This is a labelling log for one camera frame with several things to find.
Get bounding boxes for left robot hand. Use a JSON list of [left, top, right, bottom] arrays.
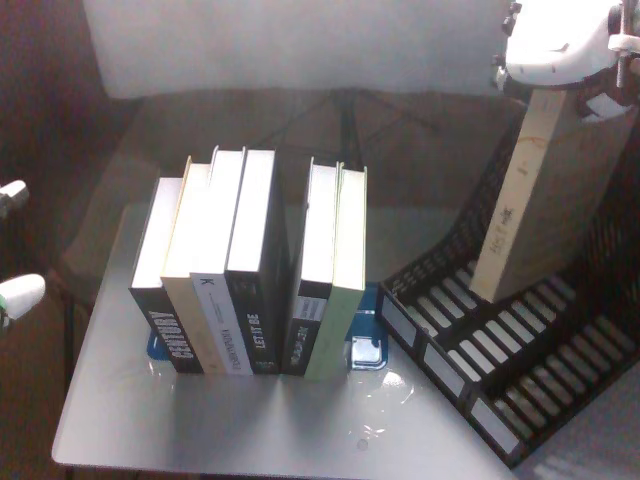
[[0, 178, 48, 332]]

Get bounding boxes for beige hardcover book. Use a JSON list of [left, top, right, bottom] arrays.
[[468, 85, 632, 305]]

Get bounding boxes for blue metal bookend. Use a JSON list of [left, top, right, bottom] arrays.
[[344, 282, 391, 372], [144, 327, 169, 362]]

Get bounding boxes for black Century book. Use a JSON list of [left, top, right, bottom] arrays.
[[128, 175, 206, 375]]

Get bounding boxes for cream spine book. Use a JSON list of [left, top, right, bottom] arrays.
[[159, 154, 229, 374]]

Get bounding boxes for white spine book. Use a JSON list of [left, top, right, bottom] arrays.
[[189, 144, 255, 377]]

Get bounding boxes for black Let It Be book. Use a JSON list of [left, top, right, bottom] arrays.
[[224, 145, 291, 376]]

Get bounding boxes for black book grey label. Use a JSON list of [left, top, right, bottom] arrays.
[[280, 155, 341, 377]]

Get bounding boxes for green cover book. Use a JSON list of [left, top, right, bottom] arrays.
[[303, 160, 370, 384]]

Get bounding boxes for black tripod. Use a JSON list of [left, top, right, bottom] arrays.
[[267, 87, 441, 169]]

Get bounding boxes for clear plastic wrap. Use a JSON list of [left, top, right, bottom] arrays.
[[344, 369, 416, 441]]

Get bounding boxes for black mesh file rack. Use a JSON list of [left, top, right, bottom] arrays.
[[374, 107, 640, 470]]

